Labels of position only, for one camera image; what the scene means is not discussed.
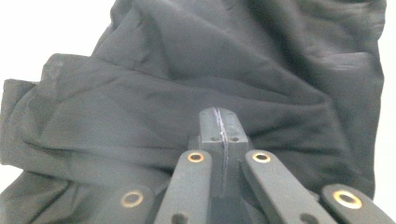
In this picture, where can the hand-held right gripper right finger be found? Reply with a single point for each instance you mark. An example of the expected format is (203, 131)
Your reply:
(235, 133)

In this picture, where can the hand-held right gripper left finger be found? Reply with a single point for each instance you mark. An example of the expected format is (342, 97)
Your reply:
(211, 130)

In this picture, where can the black pants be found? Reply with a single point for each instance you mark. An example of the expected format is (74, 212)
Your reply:
(155, 93)

